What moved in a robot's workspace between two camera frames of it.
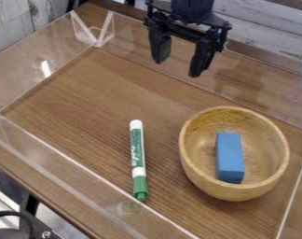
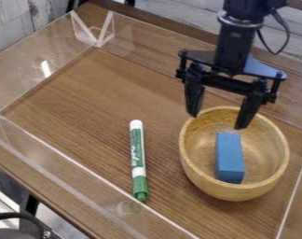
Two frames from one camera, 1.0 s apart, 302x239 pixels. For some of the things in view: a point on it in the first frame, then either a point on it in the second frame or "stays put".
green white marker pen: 141,194 stays put
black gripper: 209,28 → 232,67
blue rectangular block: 230,158 stays put
